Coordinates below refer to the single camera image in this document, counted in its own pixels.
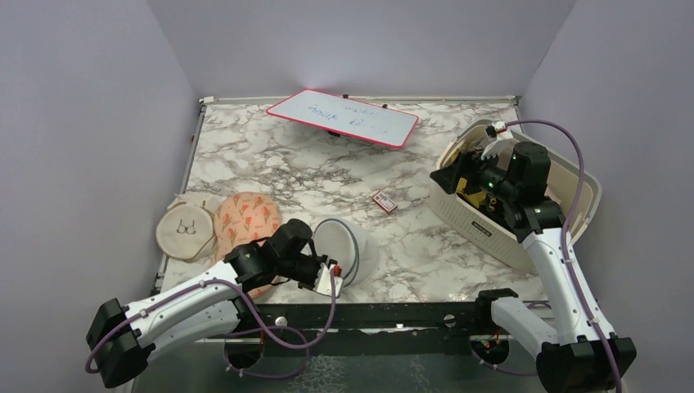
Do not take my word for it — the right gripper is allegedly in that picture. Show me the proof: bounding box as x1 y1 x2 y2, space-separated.
431 146 520 202

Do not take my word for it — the yellow bra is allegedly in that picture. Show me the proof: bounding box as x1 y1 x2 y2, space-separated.
454 176 492 210

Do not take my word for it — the white mesh laundry bag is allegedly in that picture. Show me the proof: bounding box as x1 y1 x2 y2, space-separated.
313 218 380 287

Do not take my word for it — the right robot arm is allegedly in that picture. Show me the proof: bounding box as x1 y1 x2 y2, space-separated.
430 142 637 392

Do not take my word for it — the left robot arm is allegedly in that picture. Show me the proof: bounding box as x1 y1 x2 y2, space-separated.
84 219 343 388

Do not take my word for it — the pink floral laundry bag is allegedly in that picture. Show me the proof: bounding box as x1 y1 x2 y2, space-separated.
212 191 283 300

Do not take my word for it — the beige round bra bag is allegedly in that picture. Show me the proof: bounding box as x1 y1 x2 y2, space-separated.
155 192 223 262

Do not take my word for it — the cream laundry basket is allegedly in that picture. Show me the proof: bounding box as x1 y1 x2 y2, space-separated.
430 120 602 272

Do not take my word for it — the small red card box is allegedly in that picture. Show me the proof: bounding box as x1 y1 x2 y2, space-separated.
372 190 398 215

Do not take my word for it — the red framed whiteboard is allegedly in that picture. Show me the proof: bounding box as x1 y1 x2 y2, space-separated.
266 89 419 148

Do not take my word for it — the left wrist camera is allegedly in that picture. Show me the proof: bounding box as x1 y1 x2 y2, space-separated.
313 264 343 298

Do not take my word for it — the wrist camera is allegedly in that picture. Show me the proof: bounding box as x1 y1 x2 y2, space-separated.
313 264 343 298
481 121 513 160

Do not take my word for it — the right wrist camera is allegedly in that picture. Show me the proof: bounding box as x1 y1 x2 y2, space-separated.
481 121 513 160

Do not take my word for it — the black front mounting rail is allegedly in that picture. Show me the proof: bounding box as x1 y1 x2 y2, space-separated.
222 302 510 364

